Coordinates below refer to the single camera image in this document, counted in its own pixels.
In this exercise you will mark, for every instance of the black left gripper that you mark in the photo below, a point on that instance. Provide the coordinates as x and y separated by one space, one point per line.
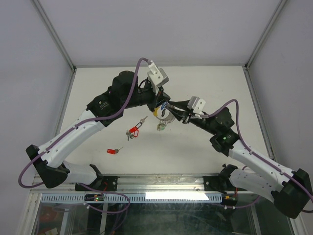
161 97

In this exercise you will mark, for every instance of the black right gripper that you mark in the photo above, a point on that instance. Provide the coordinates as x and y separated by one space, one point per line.
180 115

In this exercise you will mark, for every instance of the large grey keyring yellow handle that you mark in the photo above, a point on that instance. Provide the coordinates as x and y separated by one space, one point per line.
167 119

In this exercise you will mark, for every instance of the black key tag with key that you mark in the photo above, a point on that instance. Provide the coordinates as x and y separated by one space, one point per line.
163 113

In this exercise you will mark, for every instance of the blue key tag with key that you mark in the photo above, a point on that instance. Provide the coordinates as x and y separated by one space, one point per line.
163 105

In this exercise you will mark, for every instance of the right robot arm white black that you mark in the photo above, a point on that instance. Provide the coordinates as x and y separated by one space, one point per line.
289 190

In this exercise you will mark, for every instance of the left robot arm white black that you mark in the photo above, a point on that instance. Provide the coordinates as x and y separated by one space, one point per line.
49 159

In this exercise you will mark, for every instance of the green key tag right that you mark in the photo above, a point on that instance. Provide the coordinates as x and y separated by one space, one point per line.
161 126

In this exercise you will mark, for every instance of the red solid key tag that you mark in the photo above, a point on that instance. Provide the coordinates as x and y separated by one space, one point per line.
134 129

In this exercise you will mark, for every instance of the red key tag white label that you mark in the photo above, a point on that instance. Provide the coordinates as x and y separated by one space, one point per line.
135 134

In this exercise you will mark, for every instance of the red key tag with key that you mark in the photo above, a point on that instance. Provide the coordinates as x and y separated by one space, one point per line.
114 151

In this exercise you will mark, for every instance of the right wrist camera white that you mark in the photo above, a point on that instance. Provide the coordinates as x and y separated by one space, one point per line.
196 105

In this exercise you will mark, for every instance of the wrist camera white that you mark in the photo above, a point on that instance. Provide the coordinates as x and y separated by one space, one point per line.
196 105
156 76

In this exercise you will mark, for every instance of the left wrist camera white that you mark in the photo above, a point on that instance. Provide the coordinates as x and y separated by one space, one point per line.
156 76

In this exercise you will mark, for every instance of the aluminium mounting rail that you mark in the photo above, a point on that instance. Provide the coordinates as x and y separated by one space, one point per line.
138 183

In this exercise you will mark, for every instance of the grey slotted cable duct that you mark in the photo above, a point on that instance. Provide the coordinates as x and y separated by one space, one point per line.
150 197

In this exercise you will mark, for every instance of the right aluminium frame post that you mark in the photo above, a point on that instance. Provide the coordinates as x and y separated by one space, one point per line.
266 32

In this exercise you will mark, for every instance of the aluminium frame post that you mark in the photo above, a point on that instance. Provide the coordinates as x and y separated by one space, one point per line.
266 32
53 33

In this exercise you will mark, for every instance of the left aluminium frame post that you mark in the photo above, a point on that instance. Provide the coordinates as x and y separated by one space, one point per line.
53 33

